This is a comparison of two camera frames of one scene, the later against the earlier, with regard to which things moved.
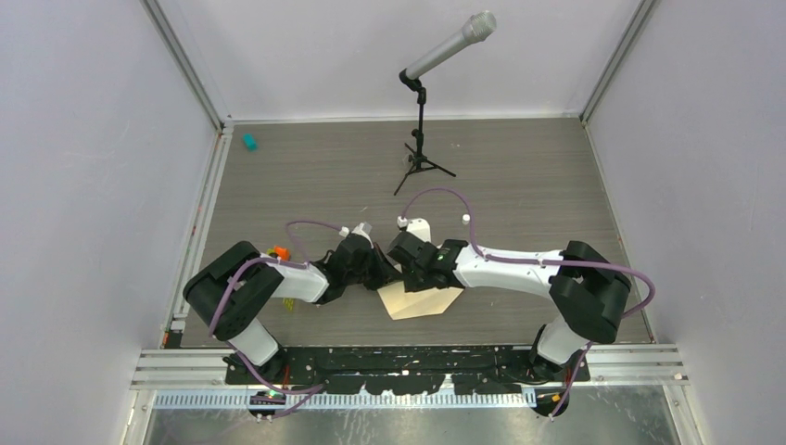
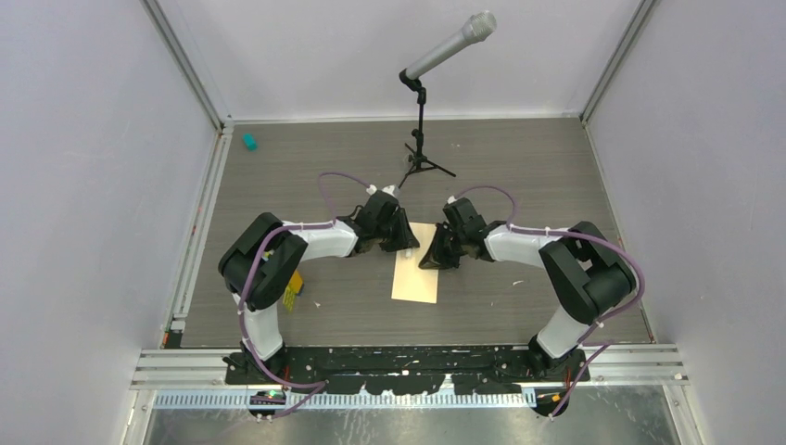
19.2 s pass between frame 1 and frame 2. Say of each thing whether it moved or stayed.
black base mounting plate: stayed
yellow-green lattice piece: stayed
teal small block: stayed
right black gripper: moved
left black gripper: moved
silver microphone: stayed
